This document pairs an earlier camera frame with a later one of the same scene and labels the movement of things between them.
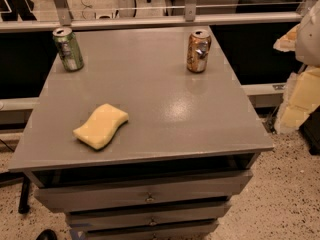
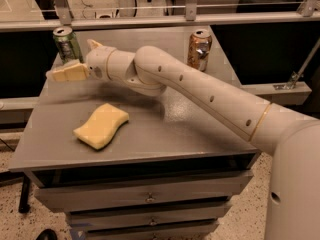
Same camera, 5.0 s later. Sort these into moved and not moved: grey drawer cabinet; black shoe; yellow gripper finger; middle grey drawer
Moved: yellow gripper finger
Not moved: middle grey drawer; black shoe; grey drawer cabinet
